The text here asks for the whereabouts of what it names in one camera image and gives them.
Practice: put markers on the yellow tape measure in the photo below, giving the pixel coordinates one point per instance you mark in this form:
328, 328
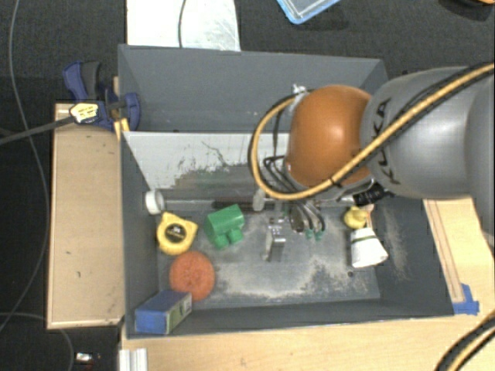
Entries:
176, 233

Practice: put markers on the grey metal bin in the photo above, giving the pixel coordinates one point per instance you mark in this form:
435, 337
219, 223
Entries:
270, 276

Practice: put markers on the grey rod with white cap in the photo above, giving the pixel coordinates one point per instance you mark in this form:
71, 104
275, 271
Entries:
154, 201

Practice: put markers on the white cup with green stripe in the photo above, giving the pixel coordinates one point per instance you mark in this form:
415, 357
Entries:
365, 249

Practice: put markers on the orange round sponge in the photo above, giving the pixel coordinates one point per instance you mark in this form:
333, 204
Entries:
192, 275

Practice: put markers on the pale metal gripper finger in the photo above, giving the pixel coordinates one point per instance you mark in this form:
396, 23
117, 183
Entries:
279, 247
269, 246

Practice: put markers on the green toy block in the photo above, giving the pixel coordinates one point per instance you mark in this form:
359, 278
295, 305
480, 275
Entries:
225, 224

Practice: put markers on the pale wood board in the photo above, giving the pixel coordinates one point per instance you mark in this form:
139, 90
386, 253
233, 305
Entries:
85, 226

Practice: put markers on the blue box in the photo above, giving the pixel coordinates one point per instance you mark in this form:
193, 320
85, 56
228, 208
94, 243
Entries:
160, 312

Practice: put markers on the yellow rubber duck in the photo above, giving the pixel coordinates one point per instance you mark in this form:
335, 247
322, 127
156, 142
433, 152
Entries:
355, 218

